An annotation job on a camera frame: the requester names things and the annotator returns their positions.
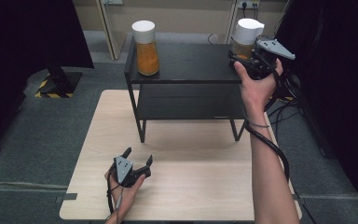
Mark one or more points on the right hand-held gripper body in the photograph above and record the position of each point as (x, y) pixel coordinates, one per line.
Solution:
(267, 56)

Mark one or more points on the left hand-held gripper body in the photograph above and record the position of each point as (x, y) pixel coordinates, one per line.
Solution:
(125, 171)

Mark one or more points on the seasoning jar spouted white lid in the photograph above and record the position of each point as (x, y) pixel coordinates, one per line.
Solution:
(246, 34)

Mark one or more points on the black two-tier metal shelf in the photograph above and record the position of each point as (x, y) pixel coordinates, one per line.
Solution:
(189, 63)

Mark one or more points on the seasoning jar round white lid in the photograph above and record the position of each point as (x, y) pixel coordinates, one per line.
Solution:
(146, 49)

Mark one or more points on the person's left hand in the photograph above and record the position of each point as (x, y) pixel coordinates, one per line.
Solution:
(126, 194)

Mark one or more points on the person's right hand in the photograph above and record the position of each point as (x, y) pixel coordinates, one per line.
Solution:
(258, 91)

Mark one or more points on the black stand base hazard tape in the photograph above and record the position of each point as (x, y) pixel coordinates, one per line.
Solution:
(287, 93)
(62, 82)

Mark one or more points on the dark floor tape strip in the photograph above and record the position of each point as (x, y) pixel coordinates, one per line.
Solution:
(66, 197)

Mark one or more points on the dark curtain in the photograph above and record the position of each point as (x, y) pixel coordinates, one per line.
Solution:
(338, 93)
(24, 56)

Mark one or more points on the white frame post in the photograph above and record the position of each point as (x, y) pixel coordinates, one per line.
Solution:
(110, 31)
(231, 18)

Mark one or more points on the white wall power socket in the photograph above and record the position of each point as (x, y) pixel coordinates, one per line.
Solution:
(248, 3)

